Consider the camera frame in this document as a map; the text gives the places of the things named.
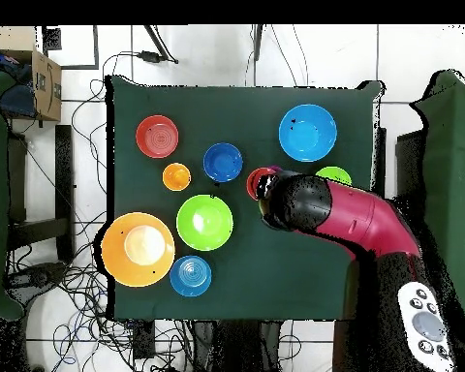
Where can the red plastic cup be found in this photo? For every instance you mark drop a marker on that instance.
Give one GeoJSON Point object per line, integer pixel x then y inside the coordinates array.
{"type": "Point", "coordinates": [252, 184]}

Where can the small light blue bowl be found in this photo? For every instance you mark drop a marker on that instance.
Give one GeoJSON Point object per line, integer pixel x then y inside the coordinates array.
{"type": "Point", "coordinates": [190, 276]}

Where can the dark grey pedestal leg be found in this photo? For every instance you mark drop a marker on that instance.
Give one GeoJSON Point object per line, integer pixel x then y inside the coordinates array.
{"type": "Point", "coordinates": [38, 277]}

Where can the dark blue bowl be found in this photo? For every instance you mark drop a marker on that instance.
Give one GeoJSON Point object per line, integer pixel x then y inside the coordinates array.
{"type": "Point", "coordinates": [223, 162]}

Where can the cardboard box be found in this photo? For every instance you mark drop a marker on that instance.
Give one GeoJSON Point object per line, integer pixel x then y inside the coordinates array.
{"type": "Point", "coordinates": [46, 89]}

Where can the red plastic bowl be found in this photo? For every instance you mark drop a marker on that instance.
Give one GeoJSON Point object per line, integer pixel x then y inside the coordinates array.
{"type": "Point", "coordinates": [157, 136]}

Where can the dark blue bag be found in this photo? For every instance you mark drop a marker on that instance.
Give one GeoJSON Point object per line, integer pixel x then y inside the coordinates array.
{"type": "Point", "coordinates": [17, 100]}

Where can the large yellow bowl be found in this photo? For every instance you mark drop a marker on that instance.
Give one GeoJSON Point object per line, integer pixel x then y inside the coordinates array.
{"type": "Point", "coordinates": [137, 250]}

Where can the large light blue bowl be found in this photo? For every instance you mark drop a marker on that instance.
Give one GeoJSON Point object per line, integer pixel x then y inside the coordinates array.
{"type": "Point", "coordinates": [308, 133]}

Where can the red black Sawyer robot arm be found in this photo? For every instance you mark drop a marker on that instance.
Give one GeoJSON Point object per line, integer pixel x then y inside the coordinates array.
{"type": "Point", "coordinates": [356, 221]}

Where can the dark green tablecloth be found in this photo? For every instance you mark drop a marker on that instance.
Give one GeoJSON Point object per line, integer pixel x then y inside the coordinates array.
{"type": "Point", "coordinates": [255, 271]}

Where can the large green bowl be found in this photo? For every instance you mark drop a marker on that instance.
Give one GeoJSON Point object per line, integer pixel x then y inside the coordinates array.
{"type": "Point", "coordinates": [204, 223]}

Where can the orange ribbed plastic cup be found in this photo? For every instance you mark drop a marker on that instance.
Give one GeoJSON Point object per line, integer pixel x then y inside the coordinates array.
{"type": "Point", "coordinates": [176, 177]}

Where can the small green ribbed bowl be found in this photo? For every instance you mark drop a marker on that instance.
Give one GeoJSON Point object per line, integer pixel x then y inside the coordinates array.
{"type": "Point", "coordinates": [335, 173]}

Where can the black power adapter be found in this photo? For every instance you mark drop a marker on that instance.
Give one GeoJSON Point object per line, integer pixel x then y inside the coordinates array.
{"type": "Point", "coordinates": [149, 56]}

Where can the purple plastic cup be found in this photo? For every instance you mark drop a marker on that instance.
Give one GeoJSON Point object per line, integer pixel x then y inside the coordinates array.
{"type": "Point", "coordinates": [276, 168]}

